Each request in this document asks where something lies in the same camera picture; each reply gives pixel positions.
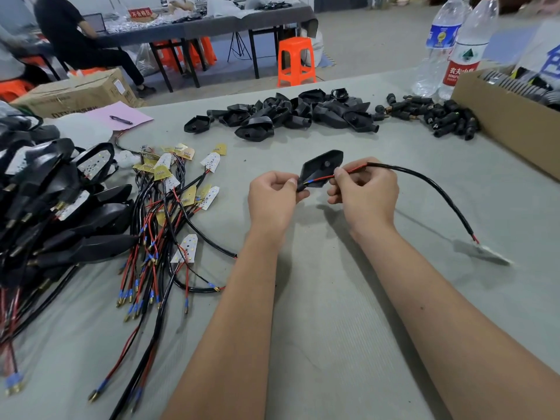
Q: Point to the person's right forearm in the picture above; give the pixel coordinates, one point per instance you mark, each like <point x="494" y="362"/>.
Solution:
<point x="442" y="328"/>

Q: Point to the person's left hand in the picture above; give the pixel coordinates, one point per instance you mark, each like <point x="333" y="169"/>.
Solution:
<point x="269" y="201"/>

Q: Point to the white bag with blue print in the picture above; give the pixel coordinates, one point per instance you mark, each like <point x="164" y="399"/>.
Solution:
<point x="542" y="52"/>

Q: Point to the red label water bottle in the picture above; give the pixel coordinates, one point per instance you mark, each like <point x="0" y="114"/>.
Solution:
<point x="466" y="52"/>

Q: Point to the blue label water bottle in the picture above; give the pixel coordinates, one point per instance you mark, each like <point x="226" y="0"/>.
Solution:
<point x="439" y="43"/>

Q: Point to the person's right thumb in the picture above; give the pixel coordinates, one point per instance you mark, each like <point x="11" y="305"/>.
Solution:
<point x="336" y="192"/>

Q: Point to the clear plastic bag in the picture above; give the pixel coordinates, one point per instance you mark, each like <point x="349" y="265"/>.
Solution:
<point x="146" y="61"/>

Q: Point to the white sack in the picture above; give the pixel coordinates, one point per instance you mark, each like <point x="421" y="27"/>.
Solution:
<point x="316" y="50"/>

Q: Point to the red sign plate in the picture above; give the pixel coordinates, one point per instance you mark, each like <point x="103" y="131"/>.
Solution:
<point x="140" y="13"/>

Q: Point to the closed brown cardboard carton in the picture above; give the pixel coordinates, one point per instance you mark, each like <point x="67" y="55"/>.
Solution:
<point x="74" y="96"/>

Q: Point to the white paper sheet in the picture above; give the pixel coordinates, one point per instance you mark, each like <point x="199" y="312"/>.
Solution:
<point x="83" y="129"/>

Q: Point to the orange stools under table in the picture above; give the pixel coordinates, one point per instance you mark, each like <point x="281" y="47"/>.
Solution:
<point x="192" y="54"/>

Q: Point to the black plastic lamp housing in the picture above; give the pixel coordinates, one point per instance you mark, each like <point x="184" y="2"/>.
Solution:
<point x="321" y="167"/>

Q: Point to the person's left thumb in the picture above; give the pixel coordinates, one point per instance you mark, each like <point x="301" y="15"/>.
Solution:
<point x="299" y="196"/>

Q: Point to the person's right hand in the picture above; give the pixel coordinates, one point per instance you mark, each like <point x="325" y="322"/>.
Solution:
<point x="369" y="196"/>

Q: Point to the pile of black rubber connectors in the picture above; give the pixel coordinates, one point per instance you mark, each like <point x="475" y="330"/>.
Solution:
<point x="437" y="115"/>

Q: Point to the dark pen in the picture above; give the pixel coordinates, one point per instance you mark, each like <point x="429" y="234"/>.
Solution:
<point x="120" y="120"/>

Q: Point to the laptop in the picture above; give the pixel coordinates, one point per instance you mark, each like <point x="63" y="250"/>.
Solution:
<point x="96" y="24"/>

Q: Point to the black tripod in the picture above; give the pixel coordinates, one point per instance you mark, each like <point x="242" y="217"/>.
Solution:
<point x="239" y="45"/>

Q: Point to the pile of empty black housings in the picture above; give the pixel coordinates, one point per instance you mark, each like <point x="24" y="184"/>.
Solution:
<point x="297" y="112"/>

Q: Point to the open brown cardboard box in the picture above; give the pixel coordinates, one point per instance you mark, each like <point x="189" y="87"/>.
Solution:
<point x="503" y="118"/>

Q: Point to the orange plastic stool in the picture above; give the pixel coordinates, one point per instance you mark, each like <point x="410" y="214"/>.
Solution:
<point x="296" y="61"/>

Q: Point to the row of black parts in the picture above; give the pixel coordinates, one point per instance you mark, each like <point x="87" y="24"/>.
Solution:
<point x="516" y="85"/>

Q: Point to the dark long work table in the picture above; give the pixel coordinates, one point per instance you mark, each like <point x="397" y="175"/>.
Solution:
<point x="197" y="28"/>

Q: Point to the person's left forearm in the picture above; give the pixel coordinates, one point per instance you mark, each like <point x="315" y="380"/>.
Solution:
<point x="227" y="336"/>

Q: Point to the pink paper sheet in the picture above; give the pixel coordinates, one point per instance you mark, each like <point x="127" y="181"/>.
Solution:
<point x="118" y="111"/>

